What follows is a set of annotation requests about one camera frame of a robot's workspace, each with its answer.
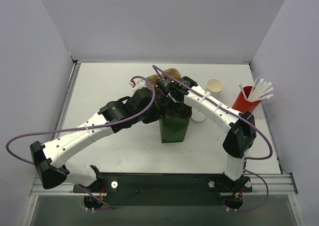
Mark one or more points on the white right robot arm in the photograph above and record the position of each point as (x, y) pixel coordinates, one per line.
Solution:
(239, 135)

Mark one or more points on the translucent plastic lid on table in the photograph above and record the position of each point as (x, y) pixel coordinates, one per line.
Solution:
(197, 117)

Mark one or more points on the red cup with straws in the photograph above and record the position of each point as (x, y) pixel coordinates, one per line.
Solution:
(251, 96)

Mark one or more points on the green paper bag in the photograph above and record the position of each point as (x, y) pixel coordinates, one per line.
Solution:
(174, 121)

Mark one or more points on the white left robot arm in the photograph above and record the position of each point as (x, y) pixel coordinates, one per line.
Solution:
(51, 159)

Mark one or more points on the aluminium rail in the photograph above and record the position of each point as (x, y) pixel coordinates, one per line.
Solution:
(276, 184)

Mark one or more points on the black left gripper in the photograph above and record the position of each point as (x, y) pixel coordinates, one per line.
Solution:
(154, 113)

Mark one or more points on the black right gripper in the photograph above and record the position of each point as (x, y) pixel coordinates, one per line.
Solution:
(172, 101)

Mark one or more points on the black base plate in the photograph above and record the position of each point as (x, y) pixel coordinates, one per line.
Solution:
(136, 189)

